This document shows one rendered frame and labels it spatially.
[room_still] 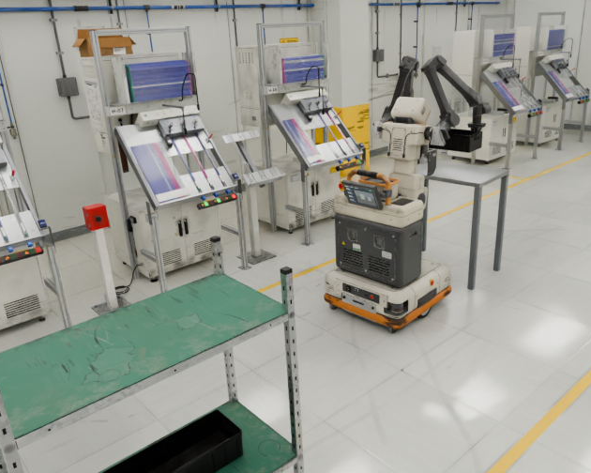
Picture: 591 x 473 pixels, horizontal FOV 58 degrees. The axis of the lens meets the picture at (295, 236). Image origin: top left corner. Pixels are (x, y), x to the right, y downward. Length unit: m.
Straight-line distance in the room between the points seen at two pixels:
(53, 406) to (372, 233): 2.29
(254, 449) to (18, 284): 2.35
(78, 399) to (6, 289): 2.53
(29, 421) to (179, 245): 3.04
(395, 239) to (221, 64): 3.73
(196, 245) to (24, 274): 1.32
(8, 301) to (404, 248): 2.62
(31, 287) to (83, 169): 1.98
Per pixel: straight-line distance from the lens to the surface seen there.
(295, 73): 5.06
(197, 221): 4.44
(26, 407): 1.58
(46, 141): 5.60
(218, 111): 6.37
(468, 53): 7.74
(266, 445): 2.17
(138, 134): 4.21
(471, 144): 3.74
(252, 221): 4.51
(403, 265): 3.32
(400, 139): 3.50
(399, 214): 3.19
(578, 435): 2.94
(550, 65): 9.15
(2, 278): 3.98
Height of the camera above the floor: 1.80
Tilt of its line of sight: 21 degrees down
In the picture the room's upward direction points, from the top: 3 degrees counter-clockwise
